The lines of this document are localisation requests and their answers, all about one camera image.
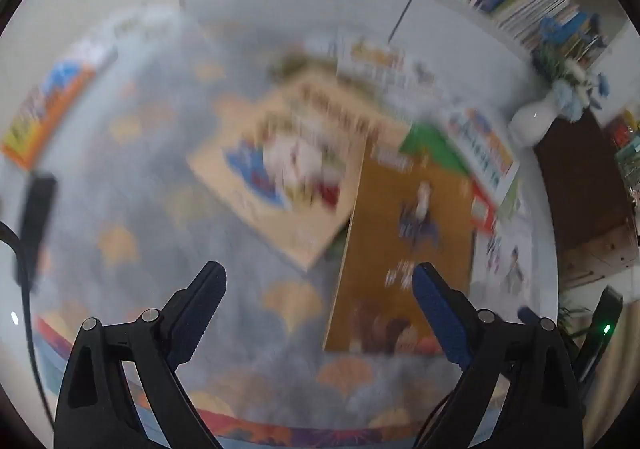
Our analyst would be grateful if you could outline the beige cartoon cover book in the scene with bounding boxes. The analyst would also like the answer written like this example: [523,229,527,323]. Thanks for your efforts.
[187,72,381,272]

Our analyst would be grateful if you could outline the white book colourful title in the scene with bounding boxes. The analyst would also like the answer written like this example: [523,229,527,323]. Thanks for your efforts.
[440,106,521,202]

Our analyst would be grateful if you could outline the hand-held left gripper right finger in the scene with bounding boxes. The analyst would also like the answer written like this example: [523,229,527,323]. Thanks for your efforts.
[411,262,585,449]

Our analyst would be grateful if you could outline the white cover book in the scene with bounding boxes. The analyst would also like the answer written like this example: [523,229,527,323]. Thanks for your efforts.
[60,32,121,72]

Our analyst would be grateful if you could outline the dark brown cabinet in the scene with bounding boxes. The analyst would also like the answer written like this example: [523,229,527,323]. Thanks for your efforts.
[532,112,640,290]

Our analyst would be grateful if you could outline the blue white flowers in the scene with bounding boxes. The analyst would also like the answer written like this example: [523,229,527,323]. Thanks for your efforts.
[532,12,613,122]

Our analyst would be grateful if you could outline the orange blue cartoon book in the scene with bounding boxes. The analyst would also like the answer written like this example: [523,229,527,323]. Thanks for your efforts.
[2,54,118,170]

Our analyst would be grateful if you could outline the orange brown cover book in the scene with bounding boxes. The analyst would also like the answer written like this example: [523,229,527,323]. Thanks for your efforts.
[324,136,476,357]

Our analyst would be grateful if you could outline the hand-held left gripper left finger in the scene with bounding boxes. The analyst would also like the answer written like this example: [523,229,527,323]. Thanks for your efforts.
[54,260,227,449]

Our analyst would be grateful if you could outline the white vase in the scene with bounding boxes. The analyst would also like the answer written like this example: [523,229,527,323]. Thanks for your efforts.
[507,96,561,147]

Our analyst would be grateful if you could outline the fan pattern table mat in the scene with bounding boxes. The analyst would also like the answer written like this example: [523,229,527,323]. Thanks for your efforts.
[0,9,561,449]

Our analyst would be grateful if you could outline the black cable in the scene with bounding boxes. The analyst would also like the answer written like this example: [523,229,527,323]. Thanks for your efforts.
[414,389,463,449]
[0,219,56,435]

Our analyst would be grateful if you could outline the white illustrated book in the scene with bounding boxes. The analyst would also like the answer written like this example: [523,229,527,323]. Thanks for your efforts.
[470,209,533,310]

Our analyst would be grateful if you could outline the red white book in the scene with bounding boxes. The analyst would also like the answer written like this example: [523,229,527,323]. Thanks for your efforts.
[470,182,501,235]

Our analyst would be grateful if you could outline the green leafy plant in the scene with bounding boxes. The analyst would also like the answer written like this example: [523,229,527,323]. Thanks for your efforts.
[557,301,598,337]

